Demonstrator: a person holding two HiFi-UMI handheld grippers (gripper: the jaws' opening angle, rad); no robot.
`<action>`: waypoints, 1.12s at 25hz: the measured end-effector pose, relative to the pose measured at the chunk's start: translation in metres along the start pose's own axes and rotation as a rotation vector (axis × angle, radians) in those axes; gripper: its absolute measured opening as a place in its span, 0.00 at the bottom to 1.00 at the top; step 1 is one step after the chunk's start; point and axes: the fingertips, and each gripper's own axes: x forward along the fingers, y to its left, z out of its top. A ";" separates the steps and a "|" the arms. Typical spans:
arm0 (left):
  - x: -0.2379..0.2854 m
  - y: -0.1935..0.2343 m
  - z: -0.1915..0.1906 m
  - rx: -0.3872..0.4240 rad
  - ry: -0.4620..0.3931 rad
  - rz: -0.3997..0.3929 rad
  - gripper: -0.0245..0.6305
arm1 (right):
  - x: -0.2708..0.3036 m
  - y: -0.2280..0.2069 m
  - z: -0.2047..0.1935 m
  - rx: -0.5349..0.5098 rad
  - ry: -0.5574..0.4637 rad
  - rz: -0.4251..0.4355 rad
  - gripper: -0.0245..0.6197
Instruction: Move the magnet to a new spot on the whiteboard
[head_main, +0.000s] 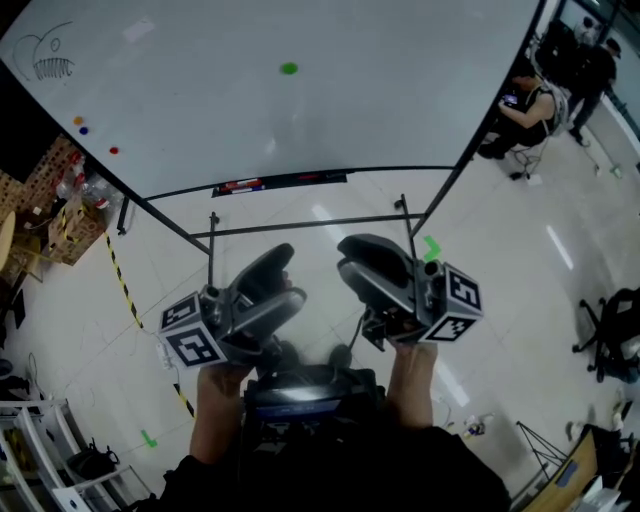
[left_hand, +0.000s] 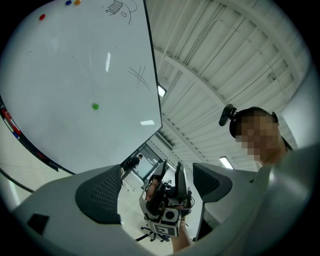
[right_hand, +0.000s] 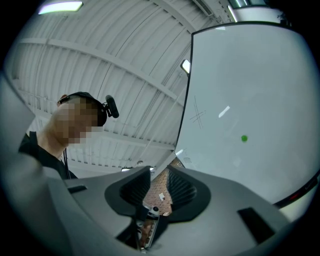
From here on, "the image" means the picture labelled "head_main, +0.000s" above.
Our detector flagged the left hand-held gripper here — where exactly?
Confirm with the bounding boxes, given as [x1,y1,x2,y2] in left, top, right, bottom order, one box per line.
[158,243,308,377]

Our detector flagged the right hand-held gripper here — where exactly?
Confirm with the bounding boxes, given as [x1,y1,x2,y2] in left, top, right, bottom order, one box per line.
[336,233,486,352]

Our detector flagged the large white whiteboard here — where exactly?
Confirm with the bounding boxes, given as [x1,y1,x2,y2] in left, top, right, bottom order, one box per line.
[0,0,547,201]

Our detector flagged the person's left forearm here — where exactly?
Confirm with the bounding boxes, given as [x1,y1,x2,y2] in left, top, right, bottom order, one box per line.
[188,360,254,467]

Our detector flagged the person's right forearm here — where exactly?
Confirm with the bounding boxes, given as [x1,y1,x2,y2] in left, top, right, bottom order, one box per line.
[385,341,440,430]

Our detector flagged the black marker tray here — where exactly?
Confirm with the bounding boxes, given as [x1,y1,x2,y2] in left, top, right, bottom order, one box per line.
[211,171,349,198]

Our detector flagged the black chest-mounted device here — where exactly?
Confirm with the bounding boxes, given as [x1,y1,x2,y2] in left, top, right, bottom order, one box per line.
[241,365,387,454]

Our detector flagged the yellow black hazard tape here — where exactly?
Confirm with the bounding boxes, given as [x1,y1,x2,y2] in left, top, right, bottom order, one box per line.
[103,231,197,420]

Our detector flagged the person's black shirt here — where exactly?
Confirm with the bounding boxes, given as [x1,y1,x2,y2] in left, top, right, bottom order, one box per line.
[158,422,512,512]

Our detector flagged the brown cardboard box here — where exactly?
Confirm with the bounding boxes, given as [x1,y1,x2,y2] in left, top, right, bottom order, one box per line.
[46,198,109,267]

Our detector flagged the pile of plastic bottles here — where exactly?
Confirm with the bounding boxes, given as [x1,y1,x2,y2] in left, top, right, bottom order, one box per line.
[53,151,125,212]

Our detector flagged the black tripod stand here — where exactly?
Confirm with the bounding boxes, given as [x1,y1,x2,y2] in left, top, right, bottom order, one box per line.
[514,419,570,482]

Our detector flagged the black office chair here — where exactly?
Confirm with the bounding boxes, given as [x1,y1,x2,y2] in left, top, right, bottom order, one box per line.
[571,286,640,385]

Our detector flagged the black bag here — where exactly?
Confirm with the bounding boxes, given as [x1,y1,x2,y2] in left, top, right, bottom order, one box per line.
[66,438,122,480]

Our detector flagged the round wooden table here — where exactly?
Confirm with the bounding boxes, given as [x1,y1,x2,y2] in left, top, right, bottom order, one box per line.
[0,209,19,272]

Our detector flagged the white metal shelf rack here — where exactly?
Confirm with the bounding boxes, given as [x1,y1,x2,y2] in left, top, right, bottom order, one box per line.
[0,398,149,512]

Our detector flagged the wooden desk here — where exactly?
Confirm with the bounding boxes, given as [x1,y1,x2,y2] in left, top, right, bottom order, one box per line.
[519,428,601,512]

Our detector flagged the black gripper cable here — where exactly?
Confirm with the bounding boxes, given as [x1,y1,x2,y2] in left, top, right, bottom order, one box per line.
[347,309,367,354]

